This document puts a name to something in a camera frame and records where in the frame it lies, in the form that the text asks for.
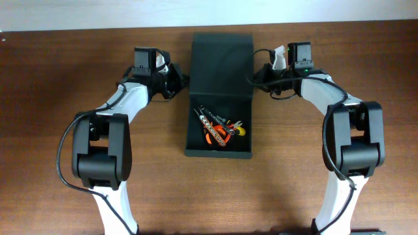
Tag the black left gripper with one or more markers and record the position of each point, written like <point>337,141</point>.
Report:
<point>182,81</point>

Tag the black cardboard box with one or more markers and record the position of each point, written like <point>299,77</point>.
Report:
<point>221,65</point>

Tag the orange socket rail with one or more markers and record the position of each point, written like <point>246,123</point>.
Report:
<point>211,130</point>

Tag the black yellow screwdriver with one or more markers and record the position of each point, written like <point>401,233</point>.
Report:
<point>237,126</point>

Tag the silver ring wrench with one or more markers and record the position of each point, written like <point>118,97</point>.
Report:
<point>217,120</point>

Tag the red diagonal cutters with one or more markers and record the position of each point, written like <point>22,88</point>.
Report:
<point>222,134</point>

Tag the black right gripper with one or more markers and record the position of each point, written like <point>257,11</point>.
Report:
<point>263,72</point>

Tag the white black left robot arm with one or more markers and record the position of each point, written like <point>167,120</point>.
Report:
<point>101,141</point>

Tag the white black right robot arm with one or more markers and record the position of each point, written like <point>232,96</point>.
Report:
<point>353,143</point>

